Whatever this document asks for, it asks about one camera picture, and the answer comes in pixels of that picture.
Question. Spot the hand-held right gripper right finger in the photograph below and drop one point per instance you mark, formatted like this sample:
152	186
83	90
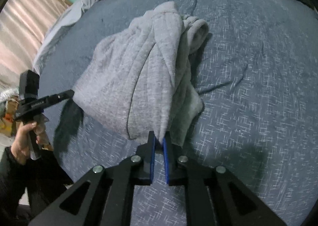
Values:
166	161

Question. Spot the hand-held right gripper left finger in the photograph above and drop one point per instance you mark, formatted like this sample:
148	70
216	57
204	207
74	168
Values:
152	159

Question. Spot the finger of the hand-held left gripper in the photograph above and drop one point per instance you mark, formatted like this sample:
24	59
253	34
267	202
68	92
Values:
65	94

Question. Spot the grey quilted sweater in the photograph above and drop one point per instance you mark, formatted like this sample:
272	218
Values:
124	72

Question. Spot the person's left forearm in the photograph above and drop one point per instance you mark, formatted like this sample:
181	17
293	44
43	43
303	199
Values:
10	178

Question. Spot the person's left hand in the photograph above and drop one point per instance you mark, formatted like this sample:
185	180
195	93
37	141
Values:
21	141

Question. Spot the cardboard box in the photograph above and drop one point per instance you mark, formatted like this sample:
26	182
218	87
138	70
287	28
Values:
8	114

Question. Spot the crumpled plastic bag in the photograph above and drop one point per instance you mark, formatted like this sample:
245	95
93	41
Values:
7	94

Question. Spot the light grey pillow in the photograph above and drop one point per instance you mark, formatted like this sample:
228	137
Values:
59	32

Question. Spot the person's dark clothing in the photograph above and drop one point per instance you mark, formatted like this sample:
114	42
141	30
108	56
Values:
44	173

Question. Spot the pink curtain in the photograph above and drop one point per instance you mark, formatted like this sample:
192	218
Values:
22	30

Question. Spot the blue patterned bed sheet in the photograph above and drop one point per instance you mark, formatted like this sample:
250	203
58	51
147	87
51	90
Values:
248	92

